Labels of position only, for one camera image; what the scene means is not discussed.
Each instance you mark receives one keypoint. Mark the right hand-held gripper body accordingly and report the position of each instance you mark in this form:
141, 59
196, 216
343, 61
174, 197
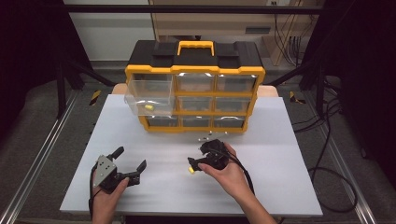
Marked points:
219, 158

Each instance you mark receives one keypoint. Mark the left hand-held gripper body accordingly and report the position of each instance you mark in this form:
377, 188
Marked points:
104, 171

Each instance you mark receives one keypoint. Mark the clear plastic drawer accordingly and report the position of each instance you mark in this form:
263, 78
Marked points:
162, 107

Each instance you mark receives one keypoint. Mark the yellow black drawer organizer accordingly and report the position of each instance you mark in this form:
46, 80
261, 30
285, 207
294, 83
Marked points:
194, 69

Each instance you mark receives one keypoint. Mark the person's right hand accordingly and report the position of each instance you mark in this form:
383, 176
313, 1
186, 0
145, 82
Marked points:
232, 179

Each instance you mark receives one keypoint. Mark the person's left hand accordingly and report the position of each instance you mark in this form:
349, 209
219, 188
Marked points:
106, 203

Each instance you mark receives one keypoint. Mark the black yellow striped tape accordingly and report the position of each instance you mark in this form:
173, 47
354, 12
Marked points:
95, 97
295, 98

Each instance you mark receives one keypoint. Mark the grid of clear organizer drawers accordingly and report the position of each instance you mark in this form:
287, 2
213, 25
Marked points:
194, 82

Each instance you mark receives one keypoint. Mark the light wooden table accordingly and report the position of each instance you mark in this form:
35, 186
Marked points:
267, 90

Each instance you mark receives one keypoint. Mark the black metal stand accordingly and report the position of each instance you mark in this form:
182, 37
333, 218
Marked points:
60, 90
320, 90

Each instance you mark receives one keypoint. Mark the dark curtain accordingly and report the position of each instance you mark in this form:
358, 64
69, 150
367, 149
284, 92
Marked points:
31, 46
367, 62

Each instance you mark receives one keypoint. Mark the aluminium floor rail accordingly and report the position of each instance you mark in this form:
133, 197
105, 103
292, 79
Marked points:
345, 168
37, 161

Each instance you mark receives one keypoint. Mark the black overhead frame beam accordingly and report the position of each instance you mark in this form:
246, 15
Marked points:
193, 9

